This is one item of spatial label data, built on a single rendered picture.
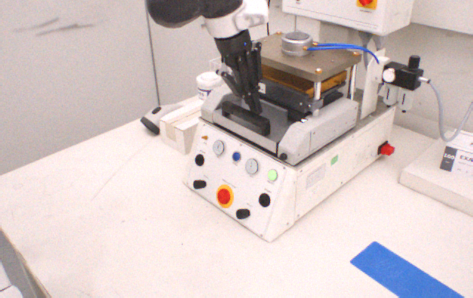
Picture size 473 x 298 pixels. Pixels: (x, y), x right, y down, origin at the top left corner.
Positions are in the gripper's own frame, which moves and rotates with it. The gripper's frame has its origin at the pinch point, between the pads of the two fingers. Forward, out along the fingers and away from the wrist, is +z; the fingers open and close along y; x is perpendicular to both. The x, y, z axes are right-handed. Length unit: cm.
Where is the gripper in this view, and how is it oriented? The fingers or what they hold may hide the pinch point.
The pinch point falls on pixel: (253, 100)
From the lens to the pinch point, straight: 101.3
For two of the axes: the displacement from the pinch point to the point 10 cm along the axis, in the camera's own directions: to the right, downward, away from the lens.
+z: 2.6, 6.7, 6.9
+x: 6.9, 3.7, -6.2
